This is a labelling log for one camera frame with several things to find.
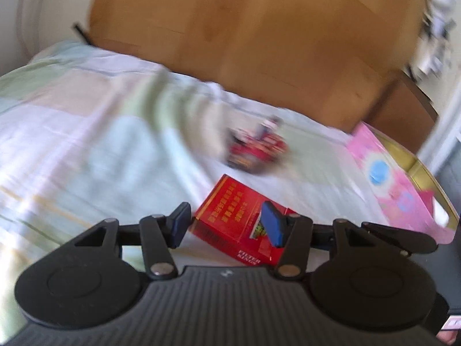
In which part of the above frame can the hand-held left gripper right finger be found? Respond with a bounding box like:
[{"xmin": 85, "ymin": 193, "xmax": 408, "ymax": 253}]
[{"xmin": 261, "ymin": 201, "xmax": 371, "ymax": 279}]

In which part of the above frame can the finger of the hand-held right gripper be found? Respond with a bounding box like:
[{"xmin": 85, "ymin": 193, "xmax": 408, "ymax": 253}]
[{"xmin": 361, "ymin": 222, "xmax": 439, "ymax": 257}]

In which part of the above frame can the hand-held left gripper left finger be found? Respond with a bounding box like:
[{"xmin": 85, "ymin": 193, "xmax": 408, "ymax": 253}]
[{"xmin": 74, "ymin": 202, "xmax": 192, "ymax": 280}]

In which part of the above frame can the red cigarette box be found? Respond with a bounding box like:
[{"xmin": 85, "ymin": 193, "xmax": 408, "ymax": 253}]
[{"xmin": 190, "ymin": 174, "xmax": 298, "ymax": 267}]

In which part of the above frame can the red toy car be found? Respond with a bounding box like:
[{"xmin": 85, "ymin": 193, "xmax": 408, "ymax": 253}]
[{"xmin": 226, "ymin": 115, "xmax": 289, "ymax": 174}]

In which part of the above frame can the wooden nightstand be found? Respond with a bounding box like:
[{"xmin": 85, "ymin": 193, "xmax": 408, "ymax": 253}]
[{"xmin": 364, "ymin": 70, "xmax": 439, "ymax": 155}]

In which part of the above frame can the pastel checked bedsheet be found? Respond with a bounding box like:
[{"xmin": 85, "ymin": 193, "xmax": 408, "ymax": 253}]
[{"xmin": 0, "ymin": 40, "xmax": 390, "ymax": 332}]

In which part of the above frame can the wooden headboard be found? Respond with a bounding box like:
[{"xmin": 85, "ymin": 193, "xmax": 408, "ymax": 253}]
[{"xmin": 88, "ymin": 0, "xmax": 427, "ymax": 134}]

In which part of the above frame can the white clutter on nightstand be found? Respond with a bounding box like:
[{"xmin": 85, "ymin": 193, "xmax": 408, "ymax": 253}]
[{"xmin": 405, "ymin": 0, "xmax": 460, "ymax": 83}]

